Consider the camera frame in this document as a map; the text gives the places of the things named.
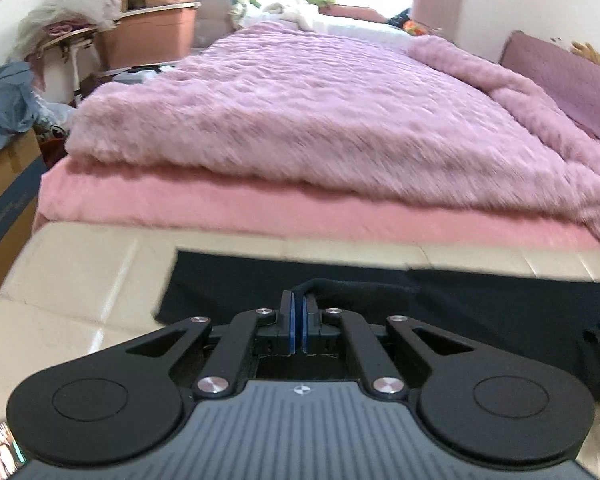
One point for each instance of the beige padded mat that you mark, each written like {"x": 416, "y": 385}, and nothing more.
{"x": 80, "y": 280}

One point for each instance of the blue translucent bag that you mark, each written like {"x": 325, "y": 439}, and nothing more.
{"x": 212, "y": 5}

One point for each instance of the black pants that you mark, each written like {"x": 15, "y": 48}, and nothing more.
{"x": 480, "y": 310}

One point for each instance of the pink pillow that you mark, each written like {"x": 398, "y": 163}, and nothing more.
{"x": 355, "y": 12}

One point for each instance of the white plastic bag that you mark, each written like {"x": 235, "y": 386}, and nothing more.
{"x": 55, "y": 115}

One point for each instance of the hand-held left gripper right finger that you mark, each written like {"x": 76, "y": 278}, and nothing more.
{"x": 310, "y": 322}

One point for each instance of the orange toy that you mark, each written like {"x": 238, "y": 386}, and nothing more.
{"x": 416, "y": 27}

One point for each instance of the pink fluffy blanket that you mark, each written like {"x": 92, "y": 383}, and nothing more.
{"x": 305, "y": 125}

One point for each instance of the white plastic appliance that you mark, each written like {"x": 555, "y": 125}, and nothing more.
{"x": 135, "y": 76}

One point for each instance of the white small table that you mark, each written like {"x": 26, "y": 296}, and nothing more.
{"x": 62, "y": 67}

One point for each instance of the dark red patterned cloth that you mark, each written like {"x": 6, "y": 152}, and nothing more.
{"x": 52, "y": 142}

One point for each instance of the cardboard box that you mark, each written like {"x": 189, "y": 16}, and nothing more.
{"x": 5, "y": 190}

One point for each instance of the purple headboard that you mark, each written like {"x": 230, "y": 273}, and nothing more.
{"x": 570, "y": 80}

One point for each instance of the pink storage box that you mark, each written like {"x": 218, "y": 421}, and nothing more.
{"x": 150, "y": 35}

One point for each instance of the brown plush toy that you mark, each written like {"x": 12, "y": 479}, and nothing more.
{"x": 589, "y": 52}

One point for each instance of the blue garment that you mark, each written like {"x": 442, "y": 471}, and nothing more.
{"x": 5, "y": 105}

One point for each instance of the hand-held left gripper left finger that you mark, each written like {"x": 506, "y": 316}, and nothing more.
{"x": 288, "y": 322}

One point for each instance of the white gauze cloth pile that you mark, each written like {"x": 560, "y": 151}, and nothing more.
{"x": 65, "y": 10}

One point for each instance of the pink bed sheet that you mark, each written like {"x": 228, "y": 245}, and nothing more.
{"x": 205, "y": 205}

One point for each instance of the white mattress pad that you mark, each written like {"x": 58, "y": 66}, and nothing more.
{"x": 365, "y": 30}

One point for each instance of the pink folded cloth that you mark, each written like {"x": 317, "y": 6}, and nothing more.
{"x": 65, "y": 26}

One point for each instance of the white crumpled blanket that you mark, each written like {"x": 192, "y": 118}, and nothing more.
{"x": 290, "y": 15}

